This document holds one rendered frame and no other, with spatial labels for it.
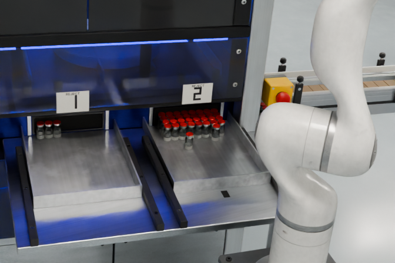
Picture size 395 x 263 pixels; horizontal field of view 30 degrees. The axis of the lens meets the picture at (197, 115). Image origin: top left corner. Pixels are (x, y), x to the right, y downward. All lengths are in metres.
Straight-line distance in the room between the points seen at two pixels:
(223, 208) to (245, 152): 0.28
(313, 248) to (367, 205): 2.02
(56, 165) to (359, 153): 0.86
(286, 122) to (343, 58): 0.16
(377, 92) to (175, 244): 0.80
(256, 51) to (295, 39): 3.21
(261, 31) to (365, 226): 1.58
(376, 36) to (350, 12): 4.17
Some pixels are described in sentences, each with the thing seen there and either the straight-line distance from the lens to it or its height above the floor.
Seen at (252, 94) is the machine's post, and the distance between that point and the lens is 2.08.
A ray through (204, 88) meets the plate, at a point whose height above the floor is 1.03.
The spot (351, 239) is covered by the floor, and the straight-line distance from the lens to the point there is 3.29.
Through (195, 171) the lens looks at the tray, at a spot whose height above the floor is 0.88.
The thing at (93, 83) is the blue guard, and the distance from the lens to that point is 1.93.
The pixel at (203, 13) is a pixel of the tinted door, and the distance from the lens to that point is 1.94.
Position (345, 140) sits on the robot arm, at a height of 1.26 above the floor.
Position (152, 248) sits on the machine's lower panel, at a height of 0.50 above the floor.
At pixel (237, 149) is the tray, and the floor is 0.88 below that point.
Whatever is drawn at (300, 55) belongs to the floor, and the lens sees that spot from 4.98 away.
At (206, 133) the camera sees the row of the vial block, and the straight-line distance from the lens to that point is 2.08.
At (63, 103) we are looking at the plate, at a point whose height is 1.02.
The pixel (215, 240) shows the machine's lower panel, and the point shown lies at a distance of 2.33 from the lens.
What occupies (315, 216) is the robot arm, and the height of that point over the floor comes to 1.08.
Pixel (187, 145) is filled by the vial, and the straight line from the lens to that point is 2.01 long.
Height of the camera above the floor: 1.92
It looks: 28 degrees down
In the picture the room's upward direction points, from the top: 5 degrees clockwise
